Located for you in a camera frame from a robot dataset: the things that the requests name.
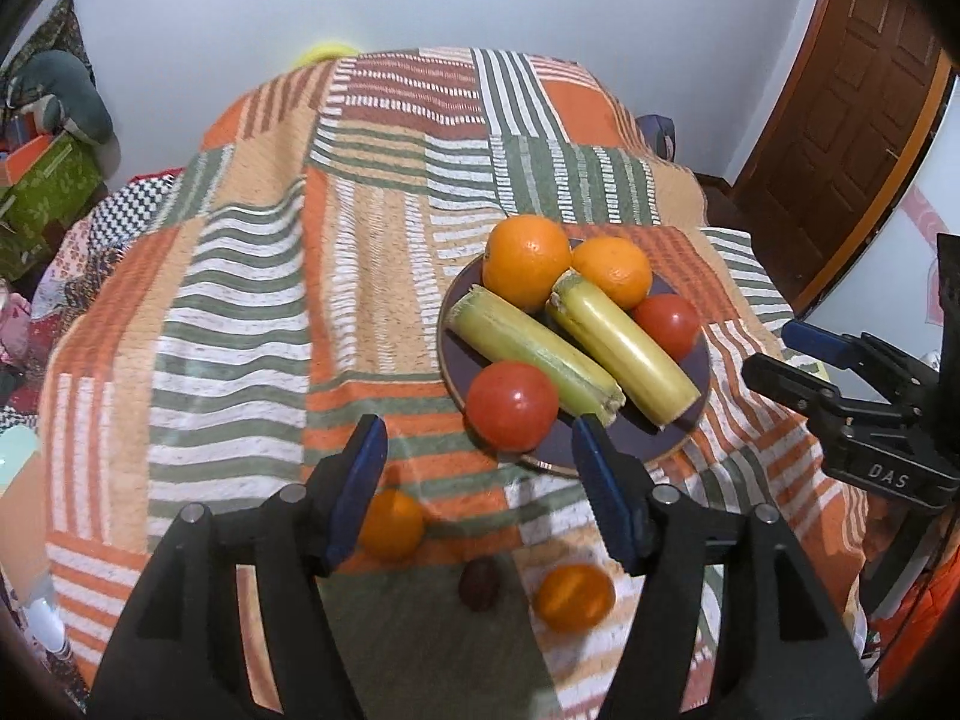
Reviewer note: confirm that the large orange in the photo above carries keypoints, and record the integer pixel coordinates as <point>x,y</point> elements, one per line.
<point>525,262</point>
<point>613,271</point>

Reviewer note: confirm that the pink doll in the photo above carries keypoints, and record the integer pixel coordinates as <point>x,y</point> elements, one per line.
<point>11,319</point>

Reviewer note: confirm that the red tomato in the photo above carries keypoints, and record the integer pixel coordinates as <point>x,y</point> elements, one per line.
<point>514,405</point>
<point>667,326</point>

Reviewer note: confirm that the floral cloth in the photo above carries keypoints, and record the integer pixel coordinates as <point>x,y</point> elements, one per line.
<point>71,262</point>

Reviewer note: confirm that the grey-purple backpack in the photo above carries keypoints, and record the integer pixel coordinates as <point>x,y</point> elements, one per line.
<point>660,136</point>

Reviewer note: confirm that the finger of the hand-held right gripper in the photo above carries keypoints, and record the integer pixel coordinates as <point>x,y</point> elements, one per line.
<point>787,382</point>
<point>817,343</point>

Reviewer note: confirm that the white plastic object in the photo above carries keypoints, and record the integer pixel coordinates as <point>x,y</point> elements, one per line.
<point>46,619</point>

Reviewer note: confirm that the tan cardboard box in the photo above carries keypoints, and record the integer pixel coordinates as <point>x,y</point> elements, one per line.
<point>19,517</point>

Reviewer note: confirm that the orange box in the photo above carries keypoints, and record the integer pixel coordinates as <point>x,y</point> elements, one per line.
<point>22,154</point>

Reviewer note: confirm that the yellow curved object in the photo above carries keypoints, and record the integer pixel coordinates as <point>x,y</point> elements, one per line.
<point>324,54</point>

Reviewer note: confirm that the grey plush shark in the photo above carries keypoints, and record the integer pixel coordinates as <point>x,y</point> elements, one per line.
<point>71,94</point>

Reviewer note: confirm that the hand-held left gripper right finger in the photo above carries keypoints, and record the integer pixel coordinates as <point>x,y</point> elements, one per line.
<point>606,499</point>

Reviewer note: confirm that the small dark fruit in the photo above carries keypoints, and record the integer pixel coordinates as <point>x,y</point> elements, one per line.
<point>480,583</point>

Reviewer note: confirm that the small tangerine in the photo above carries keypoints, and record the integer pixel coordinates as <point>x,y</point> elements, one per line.
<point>574,598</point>
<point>394,529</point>

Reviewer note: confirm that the orange garment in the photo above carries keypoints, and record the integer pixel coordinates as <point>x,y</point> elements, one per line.
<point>934,615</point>

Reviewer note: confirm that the green patterned box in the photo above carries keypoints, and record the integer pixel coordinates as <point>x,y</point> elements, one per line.
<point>49,191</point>

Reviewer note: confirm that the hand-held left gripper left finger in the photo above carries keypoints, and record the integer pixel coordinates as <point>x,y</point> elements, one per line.
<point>358,499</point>

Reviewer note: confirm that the checkered cloth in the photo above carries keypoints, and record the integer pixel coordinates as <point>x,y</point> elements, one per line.
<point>127,202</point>

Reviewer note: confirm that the purple plate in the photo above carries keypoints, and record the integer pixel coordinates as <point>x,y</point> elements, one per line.
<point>637,431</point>

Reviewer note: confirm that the striped patchwork blanket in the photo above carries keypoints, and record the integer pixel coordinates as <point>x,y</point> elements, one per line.
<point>225,315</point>

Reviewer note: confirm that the dark patterned cushion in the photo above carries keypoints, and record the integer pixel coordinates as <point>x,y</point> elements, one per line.
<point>56,34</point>

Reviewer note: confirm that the brown wooden door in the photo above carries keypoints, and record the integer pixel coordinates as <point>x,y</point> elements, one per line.
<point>847,112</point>

